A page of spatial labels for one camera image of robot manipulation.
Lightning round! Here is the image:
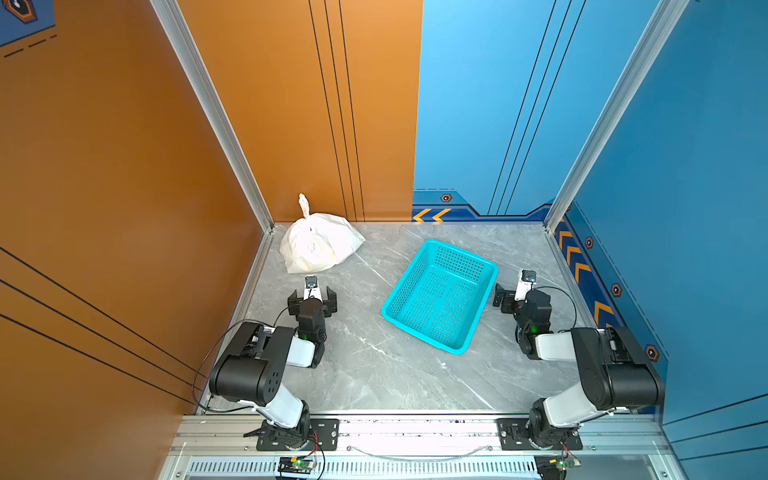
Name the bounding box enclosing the green circuit board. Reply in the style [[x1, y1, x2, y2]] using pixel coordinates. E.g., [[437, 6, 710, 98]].
[[535, 457, 581, 480], [277, 457, 318, 479]]

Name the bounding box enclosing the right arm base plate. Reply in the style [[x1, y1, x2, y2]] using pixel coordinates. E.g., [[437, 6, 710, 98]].
[[496, 417, 583, 451]]

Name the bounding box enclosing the white plastic bag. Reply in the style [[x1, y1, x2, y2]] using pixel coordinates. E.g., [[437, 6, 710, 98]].
[[279, 193, 365, 274]]

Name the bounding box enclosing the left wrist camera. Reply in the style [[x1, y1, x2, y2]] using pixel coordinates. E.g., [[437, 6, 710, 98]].
[[303, 275, 322, 300]]

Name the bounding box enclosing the aluminium corner post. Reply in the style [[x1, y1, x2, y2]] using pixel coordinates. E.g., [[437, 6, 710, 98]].
[[150, 0, 274, 234], [543, 0, 689, 233]]

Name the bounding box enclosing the aluminium front rail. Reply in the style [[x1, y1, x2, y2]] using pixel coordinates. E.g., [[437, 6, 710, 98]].
[[159, 411, 686, 479]]

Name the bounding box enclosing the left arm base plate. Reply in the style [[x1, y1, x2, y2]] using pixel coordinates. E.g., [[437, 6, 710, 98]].
[[256, 417, 340, 452]]

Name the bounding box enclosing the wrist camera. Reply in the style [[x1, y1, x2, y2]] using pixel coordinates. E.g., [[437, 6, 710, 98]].
[[303, 275, 322, 300], [514, 269, 537, 301]]

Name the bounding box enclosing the right green circuit board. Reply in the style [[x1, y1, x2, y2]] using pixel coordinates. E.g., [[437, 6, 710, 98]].
[[535, 457, 581, 480]]

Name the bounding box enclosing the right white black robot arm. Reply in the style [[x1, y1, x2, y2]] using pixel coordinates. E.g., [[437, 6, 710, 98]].
[[493, 285, 665, 449]]

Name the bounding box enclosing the left aluminium corner post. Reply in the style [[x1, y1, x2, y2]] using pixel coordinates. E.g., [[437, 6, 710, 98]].
[[150, 0, 274, 234]]

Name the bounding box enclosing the teal plastic basket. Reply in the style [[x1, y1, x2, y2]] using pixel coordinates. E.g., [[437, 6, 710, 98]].
[[381, 239, 499, 355]]

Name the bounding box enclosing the left green circuit board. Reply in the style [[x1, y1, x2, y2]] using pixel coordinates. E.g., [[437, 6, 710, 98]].
[[277, 457, 318, 479]]

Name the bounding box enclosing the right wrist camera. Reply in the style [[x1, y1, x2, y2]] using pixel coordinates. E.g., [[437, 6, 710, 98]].
[[514, 269, 537, 301]]

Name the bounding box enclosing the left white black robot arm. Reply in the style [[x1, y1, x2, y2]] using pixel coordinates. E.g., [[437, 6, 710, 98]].
[[208, 287, 338, 451]]

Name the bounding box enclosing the right aluminium corner post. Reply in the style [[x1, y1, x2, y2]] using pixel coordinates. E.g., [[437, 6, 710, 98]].
[[543, 0, 689, 233]]

